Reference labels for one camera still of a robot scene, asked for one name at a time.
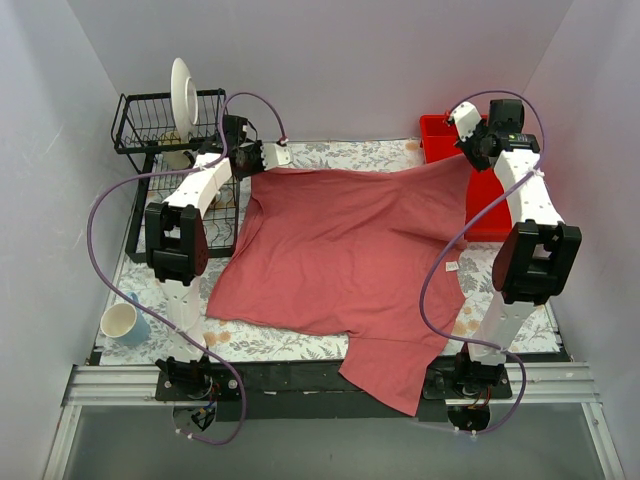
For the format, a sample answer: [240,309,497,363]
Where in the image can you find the pink red t shirt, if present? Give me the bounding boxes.
[206,156,471,415]

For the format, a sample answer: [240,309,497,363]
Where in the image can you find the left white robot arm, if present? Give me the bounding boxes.
[145,115,264,362]

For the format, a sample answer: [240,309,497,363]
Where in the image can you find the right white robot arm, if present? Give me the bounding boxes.
[448,99,582,398]

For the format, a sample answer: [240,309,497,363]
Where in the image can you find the white ceramic plate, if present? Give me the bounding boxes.
[170,58,199,143]

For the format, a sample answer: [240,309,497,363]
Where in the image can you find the blue white mug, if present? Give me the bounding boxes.
[100,301,151,347]

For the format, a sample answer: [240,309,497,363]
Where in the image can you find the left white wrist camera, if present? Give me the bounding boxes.
[261,143,293,171]

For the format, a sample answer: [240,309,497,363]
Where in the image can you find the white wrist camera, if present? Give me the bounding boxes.
[446,101,483,142]
[261,143,293,171]

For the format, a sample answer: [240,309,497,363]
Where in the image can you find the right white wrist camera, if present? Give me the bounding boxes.
[446,101,483,142]

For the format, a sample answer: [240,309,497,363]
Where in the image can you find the black wire dish rack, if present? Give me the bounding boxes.
[111,89,240,263]

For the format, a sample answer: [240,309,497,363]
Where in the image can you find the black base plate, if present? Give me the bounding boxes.
[155,356,515,422]

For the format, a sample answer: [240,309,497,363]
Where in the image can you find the aluminium frame rail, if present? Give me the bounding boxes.
[44,362,625,479]

